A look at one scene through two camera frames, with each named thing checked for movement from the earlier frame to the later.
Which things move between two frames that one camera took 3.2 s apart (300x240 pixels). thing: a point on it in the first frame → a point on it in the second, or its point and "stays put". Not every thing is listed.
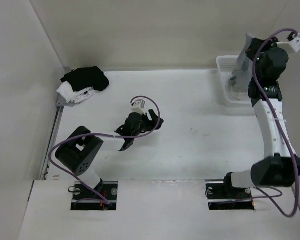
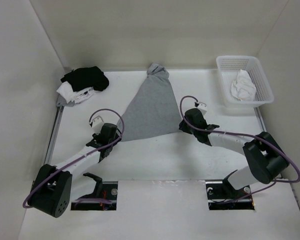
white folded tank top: [65, 90] stays put
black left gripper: [150, 123] → [115, 138]
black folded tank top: [83, 78] stays put
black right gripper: [256, 44] → [183, 127]
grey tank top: [243, 72] → [153, 110]
